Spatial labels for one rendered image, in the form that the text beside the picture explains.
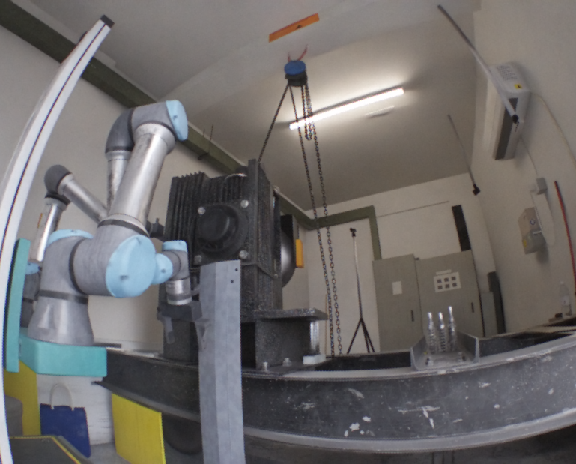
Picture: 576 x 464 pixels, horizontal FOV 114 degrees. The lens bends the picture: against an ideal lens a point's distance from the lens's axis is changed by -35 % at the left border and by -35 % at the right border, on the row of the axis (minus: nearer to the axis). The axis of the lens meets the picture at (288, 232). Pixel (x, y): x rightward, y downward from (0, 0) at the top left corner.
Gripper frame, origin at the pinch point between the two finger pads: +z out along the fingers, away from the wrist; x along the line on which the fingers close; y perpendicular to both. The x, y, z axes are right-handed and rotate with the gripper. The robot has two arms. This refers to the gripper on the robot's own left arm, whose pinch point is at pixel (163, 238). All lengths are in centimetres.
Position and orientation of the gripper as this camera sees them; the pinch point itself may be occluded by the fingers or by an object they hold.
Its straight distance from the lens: 145.6
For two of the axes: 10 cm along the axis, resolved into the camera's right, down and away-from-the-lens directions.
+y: -0.3, -9.4, 3.5
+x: -9.7, 1.2, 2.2
